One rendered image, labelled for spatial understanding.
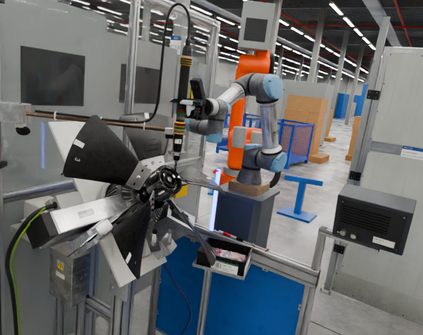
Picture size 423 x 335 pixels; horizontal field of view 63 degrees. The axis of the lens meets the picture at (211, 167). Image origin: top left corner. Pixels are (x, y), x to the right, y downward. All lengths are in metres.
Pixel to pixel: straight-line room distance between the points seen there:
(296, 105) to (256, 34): 4.41
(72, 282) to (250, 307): 0.84
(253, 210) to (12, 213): 1.20
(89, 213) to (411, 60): 2.38
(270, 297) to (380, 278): 1.53
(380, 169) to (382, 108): 0.45
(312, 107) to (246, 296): 7.74
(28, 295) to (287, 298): 1.29
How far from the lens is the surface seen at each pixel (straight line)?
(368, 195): 1.46
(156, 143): 1.41
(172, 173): 1.32
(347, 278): 3.20
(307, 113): 9.28
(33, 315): 2.18
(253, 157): 1.98
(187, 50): 1.34
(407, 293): 3.17
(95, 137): 1.21
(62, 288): 1.65
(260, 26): 5.28
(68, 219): 1.20
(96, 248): 1.68
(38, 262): 2.04
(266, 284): 1.75
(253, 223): 1.99
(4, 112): 1.50
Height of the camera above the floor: 1.57
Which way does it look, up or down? 13 degrees down
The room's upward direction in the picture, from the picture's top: 7 degrees clockwise
